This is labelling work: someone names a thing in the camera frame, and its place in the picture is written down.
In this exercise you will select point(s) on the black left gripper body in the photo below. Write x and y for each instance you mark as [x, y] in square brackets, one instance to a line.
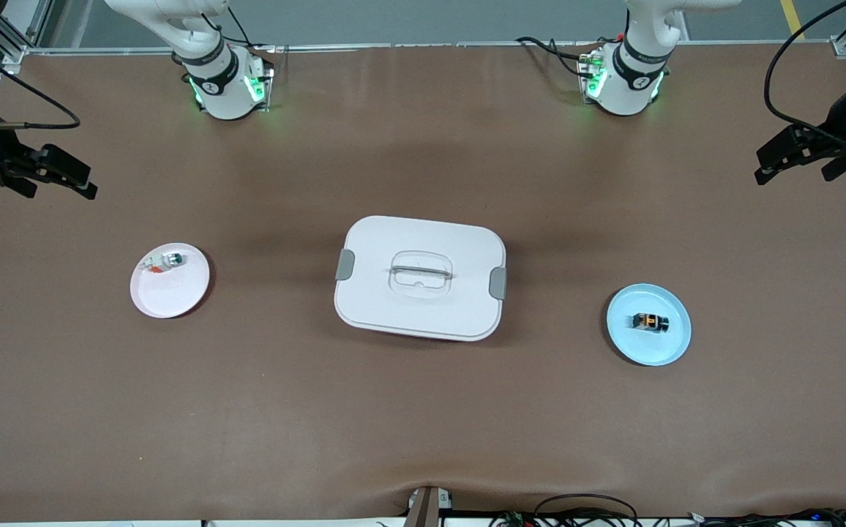
[838, 126]

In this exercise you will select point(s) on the small white toy car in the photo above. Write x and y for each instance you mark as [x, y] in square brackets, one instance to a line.
[172, 258]

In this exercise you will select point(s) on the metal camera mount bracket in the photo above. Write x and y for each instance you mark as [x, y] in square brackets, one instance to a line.
[427, 509]

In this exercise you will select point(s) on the white lidded storage box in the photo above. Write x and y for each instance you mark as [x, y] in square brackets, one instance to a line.
[394, 311]

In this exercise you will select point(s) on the grey box latch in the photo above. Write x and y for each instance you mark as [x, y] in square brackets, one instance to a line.
[498, 283]
[345, 264]

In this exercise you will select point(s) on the light blue round plate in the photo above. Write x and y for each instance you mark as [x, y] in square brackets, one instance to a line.
[635, 348]

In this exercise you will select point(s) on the brown table mat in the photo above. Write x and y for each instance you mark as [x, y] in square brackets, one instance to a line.
[423, 424]

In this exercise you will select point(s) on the pale pink round plate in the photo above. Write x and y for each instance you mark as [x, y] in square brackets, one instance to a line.
[170, 296]

